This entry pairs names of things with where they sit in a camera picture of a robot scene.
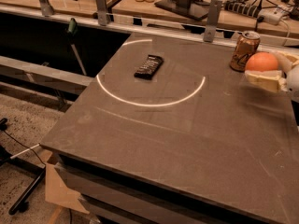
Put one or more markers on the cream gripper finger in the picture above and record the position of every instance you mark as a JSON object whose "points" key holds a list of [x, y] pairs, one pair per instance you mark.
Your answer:
{"points": [[286, 61], [267, 80]]}

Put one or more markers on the white rounded gripper body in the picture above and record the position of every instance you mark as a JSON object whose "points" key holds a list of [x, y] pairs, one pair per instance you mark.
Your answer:
{"points": [[293, 80]]}

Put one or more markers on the orange ball fruit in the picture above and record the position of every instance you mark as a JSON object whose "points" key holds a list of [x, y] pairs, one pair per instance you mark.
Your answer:
{"points": [[262, 61]]}

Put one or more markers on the orange soda can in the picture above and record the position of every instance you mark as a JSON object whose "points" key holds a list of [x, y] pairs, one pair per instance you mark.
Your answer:
{"points": [[246, 46]]}

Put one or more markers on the black and white power strip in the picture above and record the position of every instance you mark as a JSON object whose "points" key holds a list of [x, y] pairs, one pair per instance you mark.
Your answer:
{"points": [[272, 15]]}

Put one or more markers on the black monitor stand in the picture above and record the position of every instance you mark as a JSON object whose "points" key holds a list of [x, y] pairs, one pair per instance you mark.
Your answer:
{"points": [[185, 8]]}

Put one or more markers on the black snack bar wrapper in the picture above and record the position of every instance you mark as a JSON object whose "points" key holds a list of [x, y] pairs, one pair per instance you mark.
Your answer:
{"points": [[149, 67]]}

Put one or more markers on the tan cardboard piece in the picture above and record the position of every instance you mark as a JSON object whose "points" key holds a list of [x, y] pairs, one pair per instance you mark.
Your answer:
{"points": [[58, 193]]}

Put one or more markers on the black stand leg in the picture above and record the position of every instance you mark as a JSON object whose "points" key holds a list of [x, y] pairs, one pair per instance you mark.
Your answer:
{"points": [[21, 205]]}

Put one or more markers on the grey metal bracket right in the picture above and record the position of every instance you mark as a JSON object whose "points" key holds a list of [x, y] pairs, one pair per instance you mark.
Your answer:
{"points": [[212, 20]]}

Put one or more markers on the grey metal bracket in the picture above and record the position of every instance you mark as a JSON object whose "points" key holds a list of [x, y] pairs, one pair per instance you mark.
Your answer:
{"points": [[46, 8], [212, 20], [102, 13]]}

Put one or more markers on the grey metal bracket middle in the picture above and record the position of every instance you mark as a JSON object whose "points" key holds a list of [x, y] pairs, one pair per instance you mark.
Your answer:
{"points": [[102, 13]]}

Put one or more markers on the green handled tool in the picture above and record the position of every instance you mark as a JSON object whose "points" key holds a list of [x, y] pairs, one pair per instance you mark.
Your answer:
{"points": [[71, 31]]}

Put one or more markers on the grey metal bracket left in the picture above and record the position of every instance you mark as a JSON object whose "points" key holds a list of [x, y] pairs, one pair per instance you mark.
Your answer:
{"points": [[46, 8]]}

